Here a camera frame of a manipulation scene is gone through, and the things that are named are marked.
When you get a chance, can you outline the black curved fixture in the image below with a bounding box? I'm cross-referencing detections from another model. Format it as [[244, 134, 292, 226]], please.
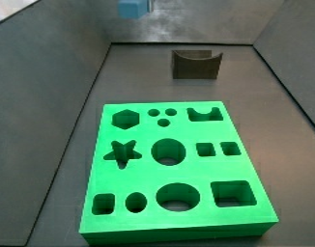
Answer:
[[172, 50, 224, 79]]

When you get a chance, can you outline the blue rectangular block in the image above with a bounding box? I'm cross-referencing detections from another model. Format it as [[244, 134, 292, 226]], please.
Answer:
[[118, 0, 153, 19]]

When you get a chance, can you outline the green shape-sorting board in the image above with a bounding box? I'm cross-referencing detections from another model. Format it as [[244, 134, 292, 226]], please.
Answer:
[[79, 101, 279, 245]]

